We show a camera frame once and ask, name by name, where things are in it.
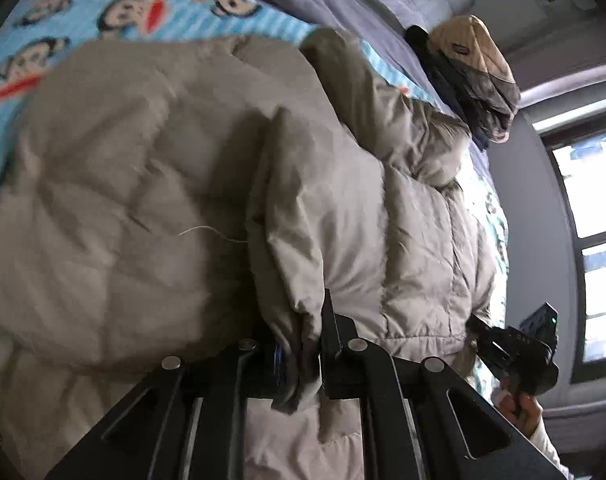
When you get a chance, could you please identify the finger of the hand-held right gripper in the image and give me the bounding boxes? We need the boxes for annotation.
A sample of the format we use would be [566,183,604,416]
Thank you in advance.
[466,314,494,356]

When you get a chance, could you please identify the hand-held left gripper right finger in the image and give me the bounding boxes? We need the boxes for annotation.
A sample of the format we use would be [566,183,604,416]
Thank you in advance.
[319,289,574,480]

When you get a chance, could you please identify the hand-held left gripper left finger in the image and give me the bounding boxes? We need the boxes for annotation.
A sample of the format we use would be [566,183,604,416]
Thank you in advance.
[47,339,290,480]

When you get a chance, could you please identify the beige puffer jacket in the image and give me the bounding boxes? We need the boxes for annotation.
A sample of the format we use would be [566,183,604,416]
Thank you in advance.
[0,27,500,480]

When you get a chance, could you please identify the dark folded clothes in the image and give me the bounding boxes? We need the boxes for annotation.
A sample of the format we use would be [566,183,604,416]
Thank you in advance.
[404,25,522,150]

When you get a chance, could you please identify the person's right hand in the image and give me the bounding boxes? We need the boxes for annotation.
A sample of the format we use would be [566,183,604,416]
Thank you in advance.
[493,389,544,435]

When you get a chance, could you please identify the window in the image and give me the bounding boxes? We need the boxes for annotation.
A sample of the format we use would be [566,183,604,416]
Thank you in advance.
[532,102,606,386]

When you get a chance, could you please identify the beige folded garment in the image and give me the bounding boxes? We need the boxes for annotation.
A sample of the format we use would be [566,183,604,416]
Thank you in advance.
[427,14,518,92]

